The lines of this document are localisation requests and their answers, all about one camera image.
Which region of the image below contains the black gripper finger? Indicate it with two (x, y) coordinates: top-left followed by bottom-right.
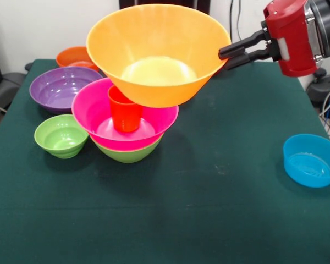
(218, 29), (270, 60)
(225, 46), (273, 71)

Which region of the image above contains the thick black wall cable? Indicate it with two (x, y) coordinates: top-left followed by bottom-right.
(227, 0), (236, 45)

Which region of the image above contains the dark green tablecloth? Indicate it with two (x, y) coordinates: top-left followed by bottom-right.
(0, 59), (330, 264)

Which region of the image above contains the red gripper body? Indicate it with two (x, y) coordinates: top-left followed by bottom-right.
(263, 0), (324, 78)

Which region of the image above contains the small orange bowl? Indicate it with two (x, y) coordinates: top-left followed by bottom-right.
(56, 46), (100, 72)

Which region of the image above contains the small blue bowl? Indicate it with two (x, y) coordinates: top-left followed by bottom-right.
(283, 134), (330, 189)

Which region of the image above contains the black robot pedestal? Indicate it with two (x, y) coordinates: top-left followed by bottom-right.
(118, 0), (212, 13)

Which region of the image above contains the medium green bowl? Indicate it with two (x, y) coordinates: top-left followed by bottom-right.
(91, 134), (163, 164)

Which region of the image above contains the large pink bowl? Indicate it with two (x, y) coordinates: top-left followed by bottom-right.
(71, 78), (180, 152)

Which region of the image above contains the black chair base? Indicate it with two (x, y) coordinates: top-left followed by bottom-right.
(0, 71), (25, 113)
(306, 67), (330, 119)

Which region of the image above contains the large orange bowl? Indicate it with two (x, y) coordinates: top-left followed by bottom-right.
(85, 4), (233, 108)

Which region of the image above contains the purple bowl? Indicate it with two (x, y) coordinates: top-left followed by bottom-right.
(29, 66), (104, 115)

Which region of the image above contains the small green bowl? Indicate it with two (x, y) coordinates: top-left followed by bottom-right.
(34, 114), (89, 160)

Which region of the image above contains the thin black wall cable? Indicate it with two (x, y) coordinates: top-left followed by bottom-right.
(236, 0), (245, 42)

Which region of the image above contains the orange cup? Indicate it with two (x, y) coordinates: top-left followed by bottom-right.
(107, 85), (144, 133)

